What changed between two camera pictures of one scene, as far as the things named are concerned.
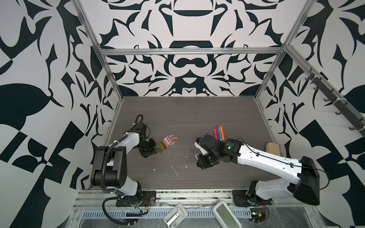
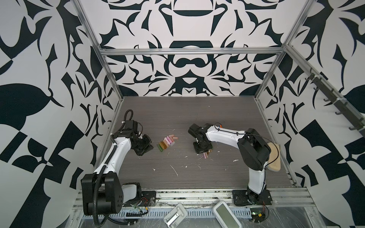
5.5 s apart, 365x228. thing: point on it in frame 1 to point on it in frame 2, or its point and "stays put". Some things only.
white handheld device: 177,214 stays put
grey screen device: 225,216 stays put
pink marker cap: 167,141 stays put
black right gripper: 202,165 to 197,151
